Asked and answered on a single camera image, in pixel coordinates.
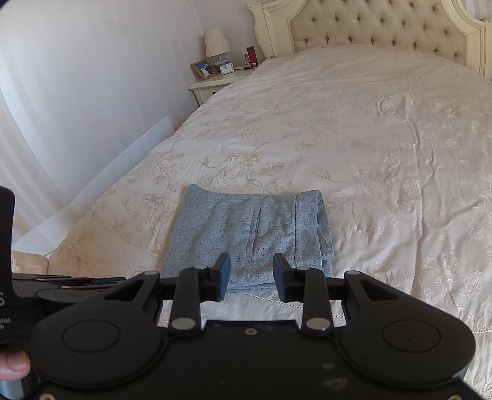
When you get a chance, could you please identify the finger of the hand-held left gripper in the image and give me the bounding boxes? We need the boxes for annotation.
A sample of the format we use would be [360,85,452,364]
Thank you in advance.
[11,273,127,291]

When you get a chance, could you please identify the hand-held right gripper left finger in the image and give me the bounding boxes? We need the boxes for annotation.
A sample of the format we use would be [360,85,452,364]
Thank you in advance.
[104,252,232,334]

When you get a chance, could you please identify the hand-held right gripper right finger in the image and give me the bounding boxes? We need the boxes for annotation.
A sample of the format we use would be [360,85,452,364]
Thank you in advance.
[272,253,385,333]

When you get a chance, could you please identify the blue-grey speckled pants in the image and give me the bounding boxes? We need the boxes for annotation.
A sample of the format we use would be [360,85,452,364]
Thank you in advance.
[162,184,335,295]

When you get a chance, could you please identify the cream embroidered bedspread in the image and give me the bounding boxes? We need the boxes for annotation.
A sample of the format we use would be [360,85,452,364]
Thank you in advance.
[11,44,492,397]

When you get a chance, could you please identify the cream nightstand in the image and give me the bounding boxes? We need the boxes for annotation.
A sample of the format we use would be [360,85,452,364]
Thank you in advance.
[188,65,256,106]

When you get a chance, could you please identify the white table lamp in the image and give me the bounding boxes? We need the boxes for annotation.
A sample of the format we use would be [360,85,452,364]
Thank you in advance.
[204,28,231,66]

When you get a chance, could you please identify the cream tufted headboard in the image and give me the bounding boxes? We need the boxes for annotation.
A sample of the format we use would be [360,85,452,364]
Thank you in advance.
[248,0,492,81]

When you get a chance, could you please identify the wooden photo frame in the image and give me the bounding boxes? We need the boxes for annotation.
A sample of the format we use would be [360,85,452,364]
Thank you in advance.
[190,58,218,81]

